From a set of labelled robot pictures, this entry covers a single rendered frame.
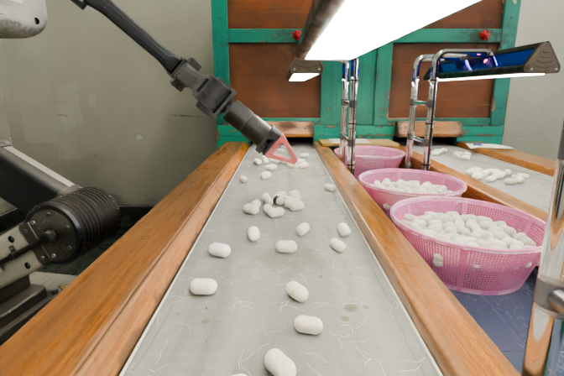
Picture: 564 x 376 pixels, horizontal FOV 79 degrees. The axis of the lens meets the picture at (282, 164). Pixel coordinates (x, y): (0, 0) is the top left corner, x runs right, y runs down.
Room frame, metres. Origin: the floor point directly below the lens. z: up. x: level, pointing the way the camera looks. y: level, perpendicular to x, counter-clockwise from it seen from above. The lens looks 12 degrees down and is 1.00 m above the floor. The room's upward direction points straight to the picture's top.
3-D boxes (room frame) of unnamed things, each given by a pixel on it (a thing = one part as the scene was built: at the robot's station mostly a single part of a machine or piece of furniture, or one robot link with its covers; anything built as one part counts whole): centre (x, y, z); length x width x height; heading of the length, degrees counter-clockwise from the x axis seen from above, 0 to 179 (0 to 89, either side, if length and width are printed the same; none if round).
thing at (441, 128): (1.59, -0.68, 0.83); 0.30 x 0.06 x 0.07; 90
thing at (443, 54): (1.15, -0.54, 0.90); 0.20 x 0.19 x 0.45; 0
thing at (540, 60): (1.15, -0.62, 1.08); 0.62 x 0.08 x 0.07; 0
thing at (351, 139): (1.15, -0.14, 0.90); 0.20 x 0.19 x 0.45; 0
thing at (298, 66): (1.15, -0.06, 1.08); 0.62 x 0.08 x 0.07; 0
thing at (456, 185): (0.88, -0.34, 0.72); 0.27 x 0.27 x 0.10
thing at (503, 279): (0.60, -0.34, 0.72); 0.27 x 0.27 x 0.10
